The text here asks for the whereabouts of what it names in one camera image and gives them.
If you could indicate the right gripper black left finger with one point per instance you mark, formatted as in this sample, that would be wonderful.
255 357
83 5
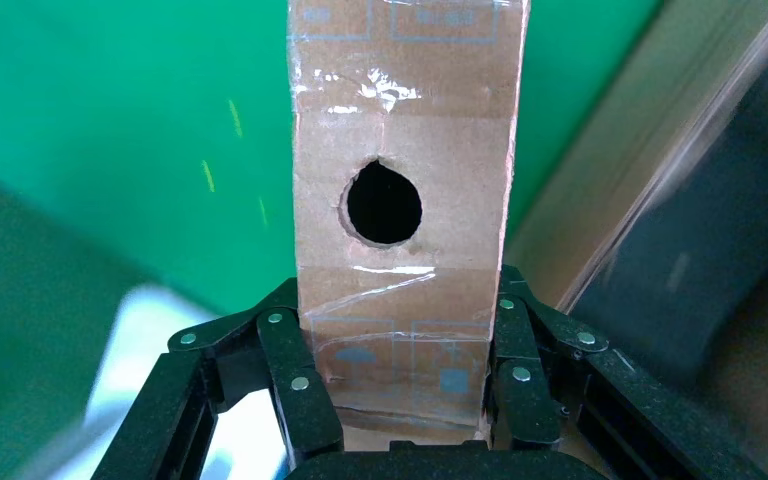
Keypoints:
291 371

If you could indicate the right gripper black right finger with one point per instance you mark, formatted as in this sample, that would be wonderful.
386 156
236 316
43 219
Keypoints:
523 397

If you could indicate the small long cardboard box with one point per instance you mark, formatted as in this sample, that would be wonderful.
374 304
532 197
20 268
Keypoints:
424 99

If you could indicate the green table cloth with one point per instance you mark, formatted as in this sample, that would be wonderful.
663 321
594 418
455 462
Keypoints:
92 86

